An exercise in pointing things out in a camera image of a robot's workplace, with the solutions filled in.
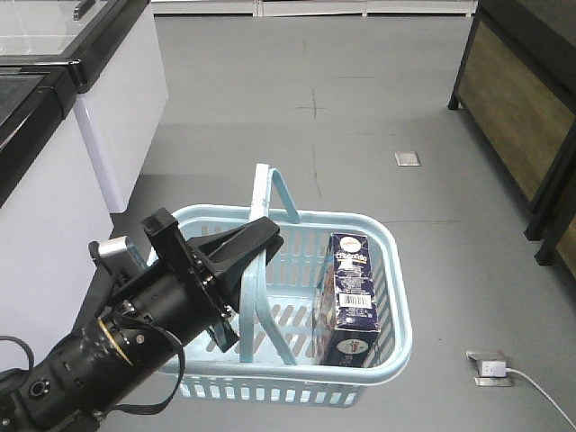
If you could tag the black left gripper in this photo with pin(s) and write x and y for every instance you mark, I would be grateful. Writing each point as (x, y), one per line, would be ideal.
(205, 274)

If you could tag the light blue plastic basket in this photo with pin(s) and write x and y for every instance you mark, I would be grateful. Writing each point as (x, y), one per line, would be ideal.
(273, 360)

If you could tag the dark blue Chocofello cookie box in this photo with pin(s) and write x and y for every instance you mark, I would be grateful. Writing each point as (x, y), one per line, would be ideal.
(345, 318)

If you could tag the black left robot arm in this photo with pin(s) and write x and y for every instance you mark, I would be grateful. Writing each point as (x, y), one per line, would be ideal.
(145, 317)

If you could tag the white chest freezer near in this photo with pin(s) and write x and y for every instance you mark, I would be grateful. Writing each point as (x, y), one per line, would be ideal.
(51, 207)

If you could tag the white chest freezer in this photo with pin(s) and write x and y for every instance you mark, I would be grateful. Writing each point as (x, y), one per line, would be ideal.
(51, 207)
(111, 51)

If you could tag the steel floor plate far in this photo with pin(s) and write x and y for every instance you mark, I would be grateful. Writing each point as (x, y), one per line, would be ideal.
(407, 159)

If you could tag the white chest freezer far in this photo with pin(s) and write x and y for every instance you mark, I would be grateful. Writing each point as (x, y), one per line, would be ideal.
(111, 51)

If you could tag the white power adapter plug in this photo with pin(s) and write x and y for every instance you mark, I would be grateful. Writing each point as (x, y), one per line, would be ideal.
(492, 368)

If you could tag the open floor socket box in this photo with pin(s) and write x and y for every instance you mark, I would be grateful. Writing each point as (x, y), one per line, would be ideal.
(475, 355)

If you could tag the white store shelving unit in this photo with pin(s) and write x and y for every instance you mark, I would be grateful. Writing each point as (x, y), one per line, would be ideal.
(310, 8)

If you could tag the wooden black-framed produce stand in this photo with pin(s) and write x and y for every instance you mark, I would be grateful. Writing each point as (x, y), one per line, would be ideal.
(517, 82)

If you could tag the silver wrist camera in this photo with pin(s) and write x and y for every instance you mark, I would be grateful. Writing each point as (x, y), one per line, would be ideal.
(122, 253)

